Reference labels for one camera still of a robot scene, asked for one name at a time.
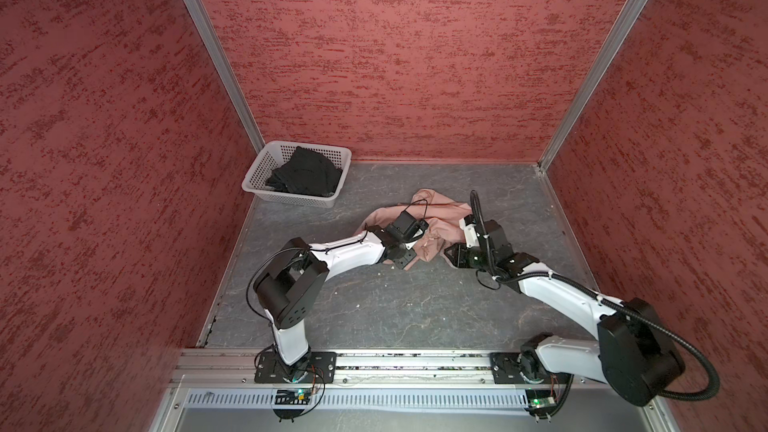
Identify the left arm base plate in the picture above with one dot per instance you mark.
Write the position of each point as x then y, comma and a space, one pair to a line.
313, 367

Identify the white plastic basket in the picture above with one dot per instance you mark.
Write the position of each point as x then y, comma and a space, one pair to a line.
275, 154

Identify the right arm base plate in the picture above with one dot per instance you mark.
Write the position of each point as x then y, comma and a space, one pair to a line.
507, 367

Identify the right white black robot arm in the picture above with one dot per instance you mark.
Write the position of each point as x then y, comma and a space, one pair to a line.
622, 350

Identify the white slotted cable duct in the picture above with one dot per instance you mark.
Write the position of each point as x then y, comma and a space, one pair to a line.
492, 401

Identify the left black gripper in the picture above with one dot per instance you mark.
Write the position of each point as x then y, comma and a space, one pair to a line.
400, 262

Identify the pink shorts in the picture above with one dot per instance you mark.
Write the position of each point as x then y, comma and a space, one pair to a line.
439, 211

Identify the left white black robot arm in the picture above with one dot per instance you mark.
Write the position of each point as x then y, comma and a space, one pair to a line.
288, 286

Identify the right corner aluminium post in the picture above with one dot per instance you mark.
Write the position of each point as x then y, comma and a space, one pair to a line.
618, 33

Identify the right green circuit board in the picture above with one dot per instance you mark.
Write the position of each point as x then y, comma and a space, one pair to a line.
539, 401

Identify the aluminium mounting rail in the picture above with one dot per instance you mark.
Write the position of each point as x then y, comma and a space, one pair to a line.
355, 369

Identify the green circuit board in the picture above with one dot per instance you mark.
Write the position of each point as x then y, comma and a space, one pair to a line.
539, 401
292, 398

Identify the black shorts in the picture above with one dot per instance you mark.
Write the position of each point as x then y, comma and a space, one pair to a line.
307, 172

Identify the corner aluminium post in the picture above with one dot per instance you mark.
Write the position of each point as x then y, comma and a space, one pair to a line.
618, 33
217, 54

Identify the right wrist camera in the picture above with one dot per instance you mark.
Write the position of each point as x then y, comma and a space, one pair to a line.
468, 226

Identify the left corner aluminium post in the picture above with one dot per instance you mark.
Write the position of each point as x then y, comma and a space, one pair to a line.
217, 54

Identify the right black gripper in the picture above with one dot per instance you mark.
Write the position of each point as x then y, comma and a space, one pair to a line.
458, 252

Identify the left green circuit board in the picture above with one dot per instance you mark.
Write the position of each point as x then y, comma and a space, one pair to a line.
292, 398

